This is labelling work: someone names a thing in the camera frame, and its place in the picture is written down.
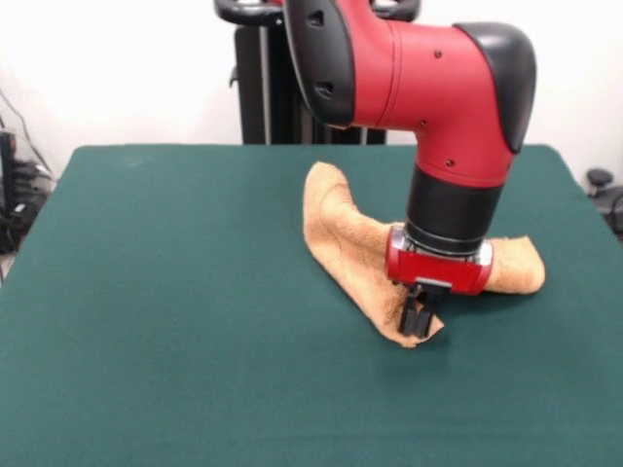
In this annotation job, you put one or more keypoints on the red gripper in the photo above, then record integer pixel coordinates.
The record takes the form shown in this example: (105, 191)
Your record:
(433, 272)

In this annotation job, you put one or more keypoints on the tan terry towel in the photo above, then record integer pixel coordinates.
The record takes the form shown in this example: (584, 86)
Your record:
(336, 228)

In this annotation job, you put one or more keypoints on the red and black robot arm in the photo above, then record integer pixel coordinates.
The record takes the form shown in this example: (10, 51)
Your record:
(438, 82)

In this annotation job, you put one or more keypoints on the dark green table cloth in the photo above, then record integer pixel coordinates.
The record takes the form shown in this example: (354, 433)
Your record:
(146, 340)

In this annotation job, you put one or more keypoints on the black electronics box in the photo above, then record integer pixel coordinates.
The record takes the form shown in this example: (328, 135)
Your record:
(14, 214)

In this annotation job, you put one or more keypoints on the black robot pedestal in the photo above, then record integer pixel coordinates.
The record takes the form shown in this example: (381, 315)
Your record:
(250, 97)

